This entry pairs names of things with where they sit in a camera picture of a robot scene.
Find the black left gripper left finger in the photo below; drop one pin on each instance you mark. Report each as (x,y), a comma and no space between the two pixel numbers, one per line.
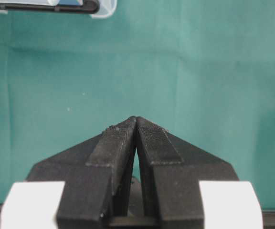
(97,175)

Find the clear plastic storage case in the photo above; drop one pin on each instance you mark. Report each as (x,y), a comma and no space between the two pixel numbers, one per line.
(97,9)

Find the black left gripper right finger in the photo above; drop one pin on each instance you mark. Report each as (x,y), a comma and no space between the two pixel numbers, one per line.
(170,171)

